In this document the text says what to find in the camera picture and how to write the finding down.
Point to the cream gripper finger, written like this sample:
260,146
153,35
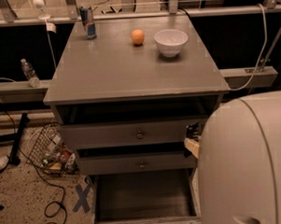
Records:
192,146

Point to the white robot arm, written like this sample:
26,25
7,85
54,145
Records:
239,161

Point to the grey top drawer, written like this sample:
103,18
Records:
116,134

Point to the grey open bottom drawer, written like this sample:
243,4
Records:
157,197

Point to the grey drawer cabinet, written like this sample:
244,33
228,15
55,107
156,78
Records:
110,79

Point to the white ceramic bowl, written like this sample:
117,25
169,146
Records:
170,42

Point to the blue tape cross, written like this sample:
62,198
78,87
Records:
82,202

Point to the orange fruit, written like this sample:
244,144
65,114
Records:
137,37

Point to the red bull can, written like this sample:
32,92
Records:
88,22

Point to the clear plastic water bottle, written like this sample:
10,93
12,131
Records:
30,73

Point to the black stand leg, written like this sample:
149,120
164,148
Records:
13,157

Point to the wire basket with snacks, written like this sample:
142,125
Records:
49,153

